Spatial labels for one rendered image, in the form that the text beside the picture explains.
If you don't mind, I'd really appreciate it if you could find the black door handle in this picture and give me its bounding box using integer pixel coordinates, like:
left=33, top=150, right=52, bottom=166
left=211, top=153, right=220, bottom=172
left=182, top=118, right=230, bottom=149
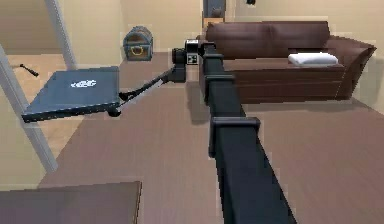
left=19, top=63, right=40, bottom=78

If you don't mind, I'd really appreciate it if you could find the brown leather sofa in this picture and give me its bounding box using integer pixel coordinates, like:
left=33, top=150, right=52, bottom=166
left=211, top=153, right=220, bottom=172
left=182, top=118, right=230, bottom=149
left=195, top=20, right=378, bottom=105

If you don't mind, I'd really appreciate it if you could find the white folded cloth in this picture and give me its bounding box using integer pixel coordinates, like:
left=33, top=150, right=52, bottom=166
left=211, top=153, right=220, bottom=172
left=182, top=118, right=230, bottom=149
left=287, top=51, right=340, bottom=67

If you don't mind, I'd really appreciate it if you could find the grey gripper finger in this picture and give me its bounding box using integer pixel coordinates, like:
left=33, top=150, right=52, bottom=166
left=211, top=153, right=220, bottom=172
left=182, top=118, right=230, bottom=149
left=107, top=79, right=169, bottom=118
left=118, top=70, right=173, bottom=102

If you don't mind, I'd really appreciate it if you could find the dark blue laptop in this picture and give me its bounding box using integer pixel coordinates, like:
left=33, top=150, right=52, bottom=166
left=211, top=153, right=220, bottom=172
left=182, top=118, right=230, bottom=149
left=21, top=65, right=121, bottom=124

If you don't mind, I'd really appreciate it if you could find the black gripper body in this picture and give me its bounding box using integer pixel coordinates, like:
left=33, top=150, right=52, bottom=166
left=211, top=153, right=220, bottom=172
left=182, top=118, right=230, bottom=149
left=167, top=47, right=188, bottom=84

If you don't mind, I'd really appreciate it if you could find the blue-grey treasure chest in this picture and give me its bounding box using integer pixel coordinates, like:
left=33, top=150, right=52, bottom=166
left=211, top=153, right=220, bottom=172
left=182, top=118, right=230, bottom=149
left=122, top=25, right=155, bottom=62

